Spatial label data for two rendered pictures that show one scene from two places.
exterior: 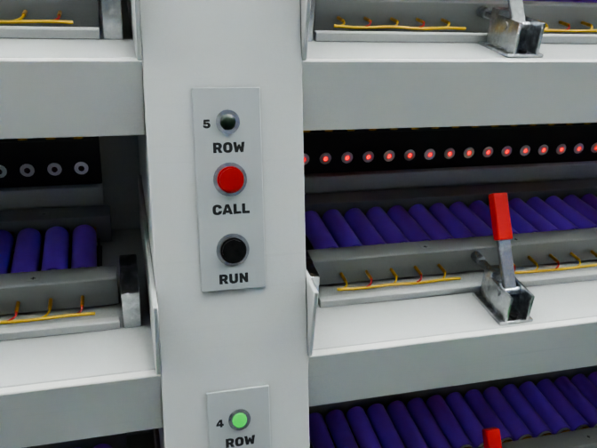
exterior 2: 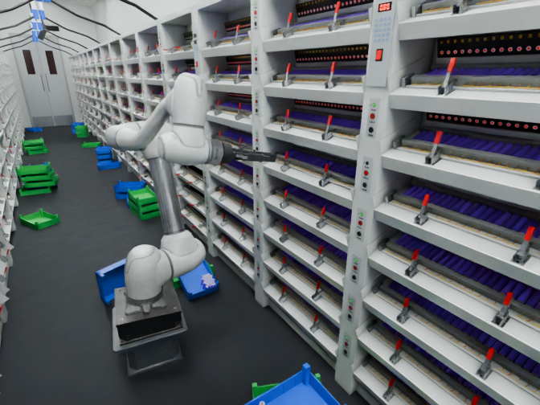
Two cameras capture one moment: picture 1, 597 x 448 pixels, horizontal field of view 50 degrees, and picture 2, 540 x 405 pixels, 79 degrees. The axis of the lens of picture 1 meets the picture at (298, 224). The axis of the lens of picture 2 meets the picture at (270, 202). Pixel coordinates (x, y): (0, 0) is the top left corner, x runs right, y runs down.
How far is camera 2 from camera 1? 0.96 m
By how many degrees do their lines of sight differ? 69
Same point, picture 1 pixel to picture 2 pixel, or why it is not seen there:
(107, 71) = (353, 150)
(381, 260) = (407, 200)
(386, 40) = (411, 152)
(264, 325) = (367, 200)
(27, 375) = (340, 193)
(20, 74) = (344, 149)
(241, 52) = (371, 152)
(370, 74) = (392, 160)
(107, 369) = (348, 197)
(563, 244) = (456, 216)
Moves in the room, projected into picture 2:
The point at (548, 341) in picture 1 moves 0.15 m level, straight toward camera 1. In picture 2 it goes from (423, 232) to (373, 231)
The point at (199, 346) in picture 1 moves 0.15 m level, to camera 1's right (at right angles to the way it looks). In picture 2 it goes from (358, 198) to (385, 214)
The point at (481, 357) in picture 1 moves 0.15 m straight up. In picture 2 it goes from (407, 227) to (415, 182)
